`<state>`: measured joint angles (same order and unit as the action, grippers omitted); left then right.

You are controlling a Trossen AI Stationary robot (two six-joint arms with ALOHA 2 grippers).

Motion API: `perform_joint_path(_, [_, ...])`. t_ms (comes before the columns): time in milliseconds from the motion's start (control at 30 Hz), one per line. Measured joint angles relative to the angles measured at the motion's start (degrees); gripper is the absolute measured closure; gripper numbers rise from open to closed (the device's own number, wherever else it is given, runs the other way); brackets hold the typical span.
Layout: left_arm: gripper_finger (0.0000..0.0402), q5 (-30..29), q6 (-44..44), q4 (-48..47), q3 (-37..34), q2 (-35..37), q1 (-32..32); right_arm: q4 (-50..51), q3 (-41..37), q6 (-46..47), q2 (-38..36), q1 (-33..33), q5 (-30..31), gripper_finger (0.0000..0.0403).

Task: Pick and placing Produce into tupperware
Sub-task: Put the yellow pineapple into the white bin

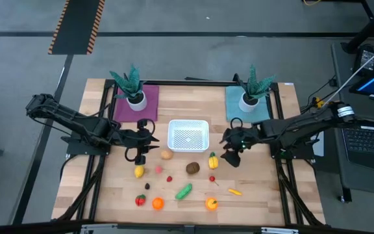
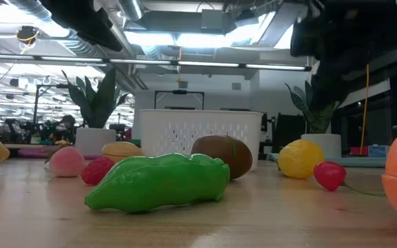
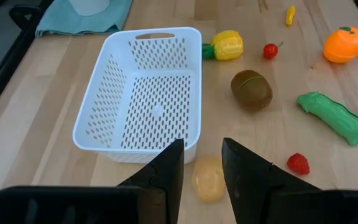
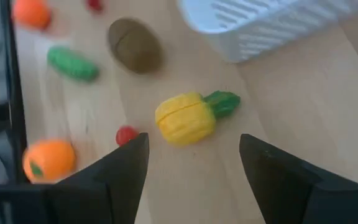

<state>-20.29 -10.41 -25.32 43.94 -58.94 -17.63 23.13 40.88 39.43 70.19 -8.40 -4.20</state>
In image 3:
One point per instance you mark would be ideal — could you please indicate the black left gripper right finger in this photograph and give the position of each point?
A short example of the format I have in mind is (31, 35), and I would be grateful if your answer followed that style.
(253, 193)

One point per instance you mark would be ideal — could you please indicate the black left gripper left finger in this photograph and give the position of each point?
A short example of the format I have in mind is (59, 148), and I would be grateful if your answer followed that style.
(154, 199)

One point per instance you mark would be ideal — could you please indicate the tan toy potato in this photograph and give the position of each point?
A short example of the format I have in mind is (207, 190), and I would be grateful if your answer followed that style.
(208, 180)

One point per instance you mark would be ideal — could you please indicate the red plastic strawberry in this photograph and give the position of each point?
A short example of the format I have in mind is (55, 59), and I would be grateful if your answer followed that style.
(298, 164)

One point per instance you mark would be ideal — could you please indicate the brown toy kiwi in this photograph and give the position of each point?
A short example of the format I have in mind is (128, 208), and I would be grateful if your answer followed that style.
(252, 90)

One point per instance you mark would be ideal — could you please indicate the red toy cherry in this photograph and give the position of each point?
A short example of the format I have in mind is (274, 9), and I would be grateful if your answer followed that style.
(270, 51)

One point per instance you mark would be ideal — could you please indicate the yellow toy corn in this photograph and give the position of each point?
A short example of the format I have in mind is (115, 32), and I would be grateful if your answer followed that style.
(227, 46)

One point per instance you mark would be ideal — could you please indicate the smooth orange toy orange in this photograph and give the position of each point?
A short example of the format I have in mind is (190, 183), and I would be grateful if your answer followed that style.
(343, 46)

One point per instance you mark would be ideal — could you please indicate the white perforated plastic basket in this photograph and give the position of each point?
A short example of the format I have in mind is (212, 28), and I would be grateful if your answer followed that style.
(158, 110)

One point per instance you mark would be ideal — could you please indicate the green toy pea pod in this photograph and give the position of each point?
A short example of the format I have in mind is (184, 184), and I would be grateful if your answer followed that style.
(331, 115)

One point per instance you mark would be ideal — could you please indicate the small yellow toy banana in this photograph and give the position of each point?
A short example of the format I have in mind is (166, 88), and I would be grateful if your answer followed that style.
(290, 15)

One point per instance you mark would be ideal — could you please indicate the teal cloth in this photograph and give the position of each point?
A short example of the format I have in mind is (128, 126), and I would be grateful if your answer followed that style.
(57, 21)

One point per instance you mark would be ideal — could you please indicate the white round plant pot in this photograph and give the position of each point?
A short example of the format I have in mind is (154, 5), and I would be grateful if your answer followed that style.
(89, 6)

